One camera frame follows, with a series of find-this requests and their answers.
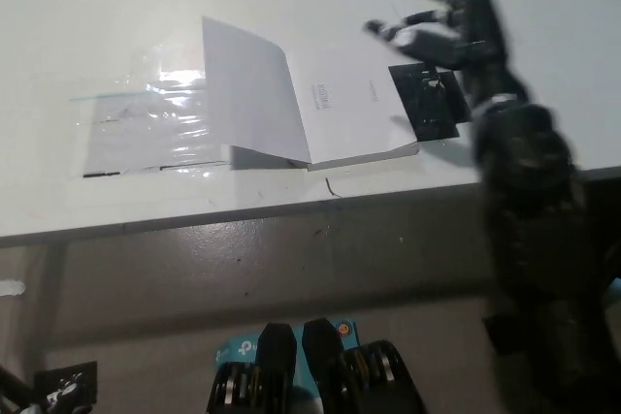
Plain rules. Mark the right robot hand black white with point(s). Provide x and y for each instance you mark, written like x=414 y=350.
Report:
x=478 y=21

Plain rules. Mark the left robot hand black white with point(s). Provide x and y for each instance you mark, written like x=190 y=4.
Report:
x=65 y=397

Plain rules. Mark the white grey softcover book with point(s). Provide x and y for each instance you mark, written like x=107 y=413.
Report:
x=339 y=108

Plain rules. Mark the clear plastic cover sheet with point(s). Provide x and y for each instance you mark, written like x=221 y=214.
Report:
x=160 y=70

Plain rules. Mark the white floor tape patch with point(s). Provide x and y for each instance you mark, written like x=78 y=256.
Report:
x=10 y=288

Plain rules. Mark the clear plastic bag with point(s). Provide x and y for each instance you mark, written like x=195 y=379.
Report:
x=145 y=137

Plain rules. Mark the blue plastic object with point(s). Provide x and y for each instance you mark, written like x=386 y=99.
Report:
x=616 y=286

